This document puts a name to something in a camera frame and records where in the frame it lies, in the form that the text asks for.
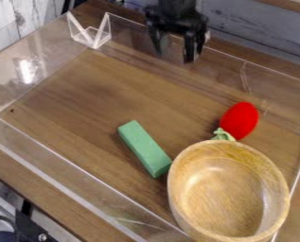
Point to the green rectangular block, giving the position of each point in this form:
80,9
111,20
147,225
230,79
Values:
144,148

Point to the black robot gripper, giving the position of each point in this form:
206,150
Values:
175,16

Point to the wooden bowl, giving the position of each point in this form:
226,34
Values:
227,193

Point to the clear acrylic corner bracket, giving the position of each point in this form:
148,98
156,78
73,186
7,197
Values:
91,36

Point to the black metal table clamp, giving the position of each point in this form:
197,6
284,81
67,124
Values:
28,231

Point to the red plush strawberry toy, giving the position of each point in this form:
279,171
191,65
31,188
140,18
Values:
237,123

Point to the clear acrylic tray walls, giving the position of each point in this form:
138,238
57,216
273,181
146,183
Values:
67,95

